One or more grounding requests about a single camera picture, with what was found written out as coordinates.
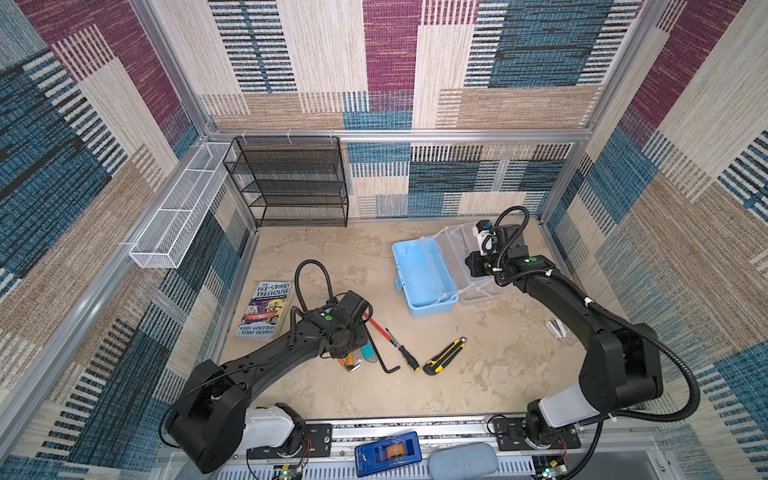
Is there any teal utility knife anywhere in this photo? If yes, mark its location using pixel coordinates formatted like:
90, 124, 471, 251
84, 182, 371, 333
361, 343, 378, 363

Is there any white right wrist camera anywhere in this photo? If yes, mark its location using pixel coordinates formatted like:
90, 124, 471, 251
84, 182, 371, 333
473, 220, 496, 256

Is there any blue tape dispenser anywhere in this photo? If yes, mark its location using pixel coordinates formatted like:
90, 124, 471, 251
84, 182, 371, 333
354, 431, 423, 478

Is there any black hex key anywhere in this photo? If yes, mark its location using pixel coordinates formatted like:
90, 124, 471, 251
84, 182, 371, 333
365, 326, 402, 375

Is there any yellow black utility knife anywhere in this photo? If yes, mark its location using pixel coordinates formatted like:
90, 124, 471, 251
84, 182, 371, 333
422, 337, 467, 376

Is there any colourful paperback book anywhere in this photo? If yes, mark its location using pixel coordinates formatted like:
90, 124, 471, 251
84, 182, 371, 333
235, 281, 292, 340

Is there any white stapler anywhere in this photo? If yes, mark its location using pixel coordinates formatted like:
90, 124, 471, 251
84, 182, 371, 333
545, 319, 568, 340

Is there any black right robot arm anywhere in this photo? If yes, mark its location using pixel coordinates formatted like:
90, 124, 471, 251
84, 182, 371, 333
465, 251, 701, 448

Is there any black handled screwdriver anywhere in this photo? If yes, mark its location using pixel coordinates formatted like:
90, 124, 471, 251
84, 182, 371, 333
385, 329, 420, 372

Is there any grey foam pad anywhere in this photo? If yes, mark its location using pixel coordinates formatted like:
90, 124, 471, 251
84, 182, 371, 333
428, 443, 499, 480

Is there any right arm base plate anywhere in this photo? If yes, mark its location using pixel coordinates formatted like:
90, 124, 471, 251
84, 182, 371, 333
486, 415, 582, 452

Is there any black wire mesh shelf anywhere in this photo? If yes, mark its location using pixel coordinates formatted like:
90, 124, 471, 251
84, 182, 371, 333
223, 136, 349, 227

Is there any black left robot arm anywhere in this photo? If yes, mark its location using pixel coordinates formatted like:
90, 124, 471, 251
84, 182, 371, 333
165, 291, 373, 474

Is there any white wire mesh basket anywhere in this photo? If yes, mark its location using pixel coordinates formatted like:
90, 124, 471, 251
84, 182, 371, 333
129, 142, 229, 269

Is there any clear tool box tray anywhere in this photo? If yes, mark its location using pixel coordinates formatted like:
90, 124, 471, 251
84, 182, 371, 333
433, 223, 523, 304

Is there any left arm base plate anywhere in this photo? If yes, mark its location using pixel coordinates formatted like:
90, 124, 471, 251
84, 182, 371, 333
246, 423, 333, 461

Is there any blue plastic tool box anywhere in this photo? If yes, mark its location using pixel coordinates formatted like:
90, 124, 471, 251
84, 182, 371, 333
391, 223, 523, 319

